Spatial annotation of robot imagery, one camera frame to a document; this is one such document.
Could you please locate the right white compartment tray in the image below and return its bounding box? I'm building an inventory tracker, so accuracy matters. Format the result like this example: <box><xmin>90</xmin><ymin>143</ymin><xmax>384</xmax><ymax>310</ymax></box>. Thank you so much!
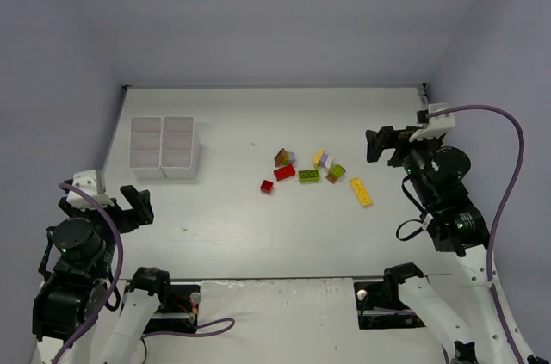
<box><xmin>160</xmin><ymin>116</ymin><xmax>201</xmax><ymax>181</ymax></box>

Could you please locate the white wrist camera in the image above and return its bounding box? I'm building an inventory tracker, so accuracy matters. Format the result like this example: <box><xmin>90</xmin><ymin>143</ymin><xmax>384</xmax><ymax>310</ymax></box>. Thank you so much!
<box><xmin>410</xmin><ymin>103</ymin><xmax>455</xmax><ymax>142</ymax></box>
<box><xmin>67</xmin><ymin>170</ymin><xmax>114</xmax><ymax>210</ymax></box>

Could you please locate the yellow curved lego brick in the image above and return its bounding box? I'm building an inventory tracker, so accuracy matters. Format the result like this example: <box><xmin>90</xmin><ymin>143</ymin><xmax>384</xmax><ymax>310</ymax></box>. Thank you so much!
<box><xmin>313</xmin><ymin>149</ymin><xmax>327</xmax><ymax>167</ymax></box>

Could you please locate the brown sloped lego brick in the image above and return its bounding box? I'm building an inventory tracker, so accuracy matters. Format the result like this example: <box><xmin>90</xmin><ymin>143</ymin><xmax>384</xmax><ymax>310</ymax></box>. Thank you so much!
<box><xmin>274</xmin><ymin>148</ymin><xmax>288</xmax><ymax>168</ymax></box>

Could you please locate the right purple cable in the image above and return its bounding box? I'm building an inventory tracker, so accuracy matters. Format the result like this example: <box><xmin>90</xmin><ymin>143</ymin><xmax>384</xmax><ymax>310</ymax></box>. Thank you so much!
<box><xmin>443</xmin><ymin>104</ymin><xmax>526</xmax><ymax>364</ymax></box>

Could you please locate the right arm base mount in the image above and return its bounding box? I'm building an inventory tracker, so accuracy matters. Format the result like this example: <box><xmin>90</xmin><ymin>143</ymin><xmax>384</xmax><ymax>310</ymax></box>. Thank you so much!
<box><xmin>353</xmin><ymin>280</ymin><xmax>425</xmax><ymax>330</ymax></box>

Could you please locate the white lavender lego brick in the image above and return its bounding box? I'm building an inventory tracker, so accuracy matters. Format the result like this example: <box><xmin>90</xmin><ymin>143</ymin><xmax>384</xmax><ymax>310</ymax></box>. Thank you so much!
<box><xmin>318</xmin><ymin>153</ymin><xmax>334</xmax><ymax>172</ymax></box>

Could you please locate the long yellow lego plate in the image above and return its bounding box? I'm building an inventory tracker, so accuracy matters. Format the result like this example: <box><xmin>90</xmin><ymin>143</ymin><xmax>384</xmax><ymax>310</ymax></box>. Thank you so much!
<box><xmin>350</xmin><ymin>177</ymin><xmax>373</xmax><ymax>207</ymax></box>

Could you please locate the small green lego brick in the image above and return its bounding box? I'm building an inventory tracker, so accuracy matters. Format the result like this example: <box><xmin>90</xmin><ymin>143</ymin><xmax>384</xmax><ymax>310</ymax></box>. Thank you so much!
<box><xmin>328</xmin><ymin>164</ymin><xmax>346</xmax><ymax>179</ymax></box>

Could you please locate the small red lego brick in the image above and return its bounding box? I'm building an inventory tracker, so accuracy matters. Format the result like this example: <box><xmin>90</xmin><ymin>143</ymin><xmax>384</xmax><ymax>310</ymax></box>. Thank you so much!
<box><xmin>260</xmin><ymin>180</ymin><xmax>274</xmax><ymax>194</ymax></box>

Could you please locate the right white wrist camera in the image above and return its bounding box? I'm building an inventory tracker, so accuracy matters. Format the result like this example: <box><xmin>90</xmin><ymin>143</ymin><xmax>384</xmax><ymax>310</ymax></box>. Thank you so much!
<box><xmin>410</xmin><ymin>103</ymin><xmax>455</xmax><ymax>142</ymax></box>

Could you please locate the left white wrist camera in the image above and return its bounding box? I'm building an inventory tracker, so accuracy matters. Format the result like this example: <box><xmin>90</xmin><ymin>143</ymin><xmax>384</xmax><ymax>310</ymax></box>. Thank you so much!
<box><xmin>67</xmin><ymin>170</ymin><xmax>114</xmax><ymax>210</ymax></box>

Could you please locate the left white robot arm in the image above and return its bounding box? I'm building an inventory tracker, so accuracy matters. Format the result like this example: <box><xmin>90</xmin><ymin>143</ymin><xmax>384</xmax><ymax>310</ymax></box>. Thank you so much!
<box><xmin>32</xmin><ymin>183</ymin><xmax>170</xmax><ymax>363</ymax></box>

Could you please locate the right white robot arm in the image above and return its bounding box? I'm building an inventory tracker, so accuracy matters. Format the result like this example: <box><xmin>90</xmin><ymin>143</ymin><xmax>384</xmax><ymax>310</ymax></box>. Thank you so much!
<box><xmin>366</xmin><ymin>126</ymin><xmax>544</xmax><ymax>363</ymax></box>

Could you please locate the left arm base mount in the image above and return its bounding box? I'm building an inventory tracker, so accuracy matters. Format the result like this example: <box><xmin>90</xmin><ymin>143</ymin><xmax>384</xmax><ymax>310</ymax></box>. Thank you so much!
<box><xmin>118</xmin><ymin>281</ymin><xmax>203</xmax><ymax>335</ymax></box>

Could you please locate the large red lego brick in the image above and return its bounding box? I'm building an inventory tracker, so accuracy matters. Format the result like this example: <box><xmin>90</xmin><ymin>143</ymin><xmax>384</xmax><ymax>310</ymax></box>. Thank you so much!
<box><xmin>273</xmin><ymin>164</ymin><xmax>296</xmax><ymax>182</ymax></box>

